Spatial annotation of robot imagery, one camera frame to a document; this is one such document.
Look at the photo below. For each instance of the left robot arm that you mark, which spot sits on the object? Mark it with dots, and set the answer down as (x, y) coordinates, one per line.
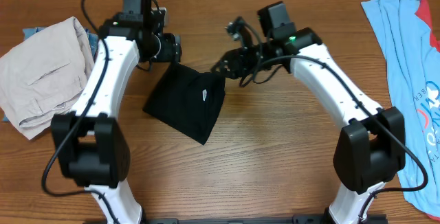
(91, 154)

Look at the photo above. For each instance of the blue folded jeans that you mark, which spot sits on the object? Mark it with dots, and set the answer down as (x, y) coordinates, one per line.
(92, 38)

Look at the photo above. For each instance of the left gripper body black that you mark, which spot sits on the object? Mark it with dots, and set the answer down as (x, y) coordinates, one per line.
(169, 49)

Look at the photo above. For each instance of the black shirt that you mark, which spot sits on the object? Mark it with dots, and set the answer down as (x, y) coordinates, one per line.
(188, 101)

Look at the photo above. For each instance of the light blue t-shirt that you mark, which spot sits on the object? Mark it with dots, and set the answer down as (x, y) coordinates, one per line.
(403, 29)

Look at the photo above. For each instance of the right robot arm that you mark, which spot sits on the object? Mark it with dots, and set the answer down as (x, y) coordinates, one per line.
(370, 147)

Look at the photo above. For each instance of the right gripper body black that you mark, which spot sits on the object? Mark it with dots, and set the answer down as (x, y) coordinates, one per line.
(254, 54)

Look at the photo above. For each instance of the beige folded trousers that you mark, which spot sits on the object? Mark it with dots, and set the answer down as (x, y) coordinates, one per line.
(45, 75)

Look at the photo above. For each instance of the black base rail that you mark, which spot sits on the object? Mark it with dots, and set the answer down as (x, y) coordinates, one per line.
(233, 220)

